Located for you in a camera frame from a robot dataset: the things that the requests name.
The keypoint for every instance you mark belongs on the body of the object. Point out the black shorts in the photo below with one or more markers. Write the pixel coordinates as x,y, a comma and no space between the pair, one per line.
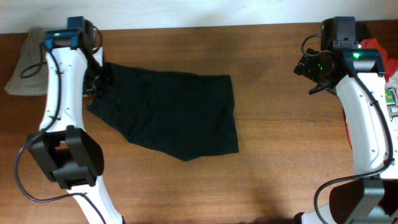
184,115

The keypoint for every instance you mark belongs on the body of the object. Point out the black shirt with white tag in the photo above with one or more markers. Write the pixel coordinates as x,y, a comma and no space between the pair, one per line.
362,31

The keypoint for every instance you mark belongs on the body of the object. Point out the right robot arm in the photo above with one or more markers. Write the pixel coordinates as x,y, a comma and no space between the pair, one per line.
356,76

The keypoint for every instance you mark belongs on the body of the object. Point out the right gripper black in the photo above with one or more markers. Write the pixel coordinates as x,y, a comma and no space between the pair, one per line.
306,66

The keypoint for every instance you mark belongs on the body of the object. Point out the white shirt with green print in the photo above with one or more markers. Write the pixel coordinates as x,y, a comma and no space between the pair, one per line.
391,100

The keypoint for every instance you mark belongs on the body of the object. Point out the red jersey with white letters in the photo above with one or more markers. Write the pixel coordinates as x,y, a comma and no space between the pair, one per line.
388,62

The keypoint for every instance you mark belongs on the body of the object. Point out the folded khaki shorts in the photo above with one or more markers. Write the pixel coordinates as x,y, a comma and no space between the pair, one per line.
21,84

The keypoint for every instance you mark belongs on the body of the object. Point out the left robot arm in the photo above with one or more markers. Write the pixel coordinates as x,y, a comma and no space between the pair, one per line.
64,151

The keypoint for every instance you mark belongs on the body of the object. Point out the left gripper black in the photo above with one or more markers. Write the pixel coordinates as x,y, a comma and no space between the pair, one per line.
97,89

